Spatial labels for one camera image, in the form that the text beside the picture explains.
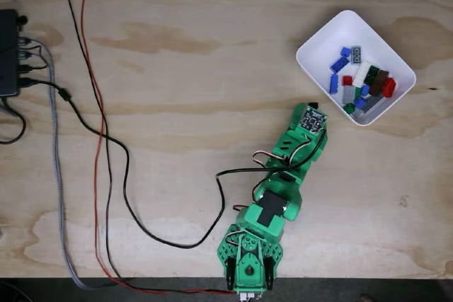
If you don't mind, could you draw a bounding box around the white plastic bin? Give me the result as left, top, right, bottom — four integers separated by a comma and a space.
295, 10, 417, 127

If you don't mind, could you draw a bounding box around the white long lego plate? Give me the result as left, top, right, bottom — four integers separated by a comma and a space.
352, 62, 374, 88

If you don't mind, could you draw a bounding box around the dark grey long lego plate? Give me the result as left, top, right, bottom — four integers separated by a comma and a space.
362, 95, 386, 112

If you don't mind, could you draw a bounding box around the dark green lego brick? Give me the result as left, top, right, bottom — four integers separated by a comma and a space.
364, 65, 382, 86

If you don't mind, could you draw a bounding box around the red upturned lego brick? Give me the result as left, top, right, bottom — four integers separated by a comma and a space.
382, 76, 398, 99

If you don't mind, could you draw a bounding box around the black usb hub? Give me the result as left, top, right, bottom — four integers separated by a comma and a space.
0, 8, 21, 98

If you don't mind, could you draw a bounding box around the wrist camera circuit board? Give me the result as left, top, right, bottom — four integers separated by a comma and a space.
299, 106, 331, 134

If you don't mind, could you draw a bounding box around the white red black servo cable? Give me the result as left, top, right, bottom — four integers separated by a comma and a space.
251, 135, 321, 169

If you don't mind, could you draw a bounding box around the thick black camera cable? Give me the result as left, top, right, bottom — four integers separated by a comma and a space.
19, 77, 328, 250

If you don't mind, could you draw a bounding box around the grey braided cable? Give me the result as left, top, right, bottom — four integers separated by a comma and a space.
18, 37, 120, 291

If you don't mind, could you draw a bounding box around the black looped cable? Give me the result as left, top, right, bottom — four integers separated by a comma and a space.
0, 96, 28, 146

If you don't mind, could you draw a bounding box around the thin black usb cable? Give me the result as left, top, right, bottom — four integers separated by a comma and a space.
19, 45, 49, 73

